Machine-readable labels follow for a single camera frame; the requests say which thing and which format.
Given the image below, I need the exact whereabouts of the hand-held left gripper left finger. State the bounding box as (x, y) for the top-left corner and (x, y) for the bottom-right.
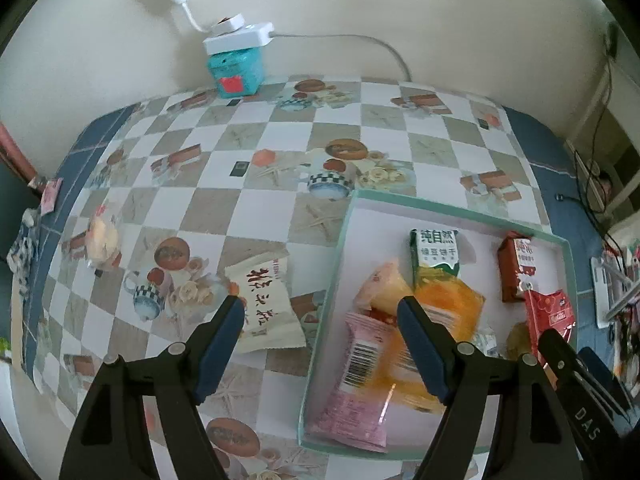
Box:
(65, 294), (247, 480)

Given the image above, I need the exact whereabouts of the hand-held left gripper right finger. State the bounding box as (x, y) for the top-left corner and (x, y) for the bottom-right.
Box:
(396, 295), (583, 480)

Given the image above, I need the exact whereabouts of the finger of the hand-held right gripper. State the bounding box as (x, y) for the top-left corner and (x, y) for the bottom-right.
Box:
(537, 327), (583, 386)

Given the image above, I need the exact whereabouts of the yellow and pink cake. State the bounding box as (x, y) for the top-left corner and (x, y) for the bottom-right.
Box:
(352, 258), (416, 318)

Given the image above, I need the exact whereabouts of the red drink carton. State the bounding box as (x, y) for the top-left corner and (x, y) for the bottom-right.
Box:
(497, 231), (543, 303)

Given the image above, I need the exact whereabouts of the large pink snack packet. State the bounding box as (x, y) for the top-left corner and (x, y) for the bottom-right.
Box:
(307, 311), (401, 453)

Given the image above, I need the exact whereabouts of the green and white drink carton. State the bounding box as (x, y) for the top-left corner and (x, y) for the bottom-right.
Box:
(409, 227), (476, 281)

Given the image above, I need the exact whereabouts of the teal rimmed white box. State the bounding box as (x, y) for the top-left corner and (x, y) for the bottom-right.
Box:
(298, 189), (576, 462)

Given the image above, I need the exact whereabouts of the cream and red snack packet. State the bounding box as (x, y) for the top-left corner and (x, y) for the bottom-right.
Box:
(224, 255), (307, 355)

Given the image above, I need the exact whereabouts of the round bread in clear wrapper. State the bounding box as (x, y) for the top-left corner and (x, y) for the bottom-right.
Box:
(84, 209), (123, 268)

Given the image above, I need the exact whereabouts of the blue and white patterned cloth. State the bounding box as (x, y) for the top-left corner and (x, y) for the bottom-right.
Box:
(6, 207), (38, 301)

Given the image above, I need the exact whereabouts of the checkered printed tablecloth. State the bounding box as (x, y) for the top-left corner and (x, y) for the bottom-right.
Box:
(10, 75), (606, 480)

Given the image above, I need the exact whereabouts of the small pink packet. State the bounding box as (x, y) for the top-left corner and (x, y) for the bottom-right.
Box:
(39, 179), (63, 217)

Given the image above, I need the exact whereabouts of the white furniture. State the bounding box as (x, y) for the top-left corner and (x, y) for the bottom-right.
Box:
(565, 20), (640, 221)

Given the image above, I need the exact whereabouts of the dark teal panel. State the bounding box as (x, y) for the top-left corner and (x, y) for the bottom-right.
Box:
(0, 155), (31, 261)

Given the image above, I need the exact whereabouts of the teal container with red label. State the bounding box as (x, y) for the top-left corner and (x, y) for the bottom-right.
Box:
(206, 46), (266, 100)

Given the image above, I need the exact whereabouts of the white power strip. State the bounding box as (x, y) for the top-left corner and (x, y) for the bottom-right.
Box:
(202, 14), (276, 55)

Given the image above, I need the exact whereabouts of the white wire rack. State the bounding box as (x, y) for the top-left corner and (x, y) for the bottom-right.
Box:
(590, 255), (640, 331)

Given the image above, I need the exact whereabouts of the reddish wooden rail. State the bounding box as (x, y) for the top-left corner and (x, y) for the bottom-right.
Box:
(0, 122), (38, 186)

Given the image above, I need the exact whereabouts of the white power cable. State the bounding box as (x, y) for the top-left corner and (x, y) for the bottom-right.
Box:
(270, 32), (413, 83)

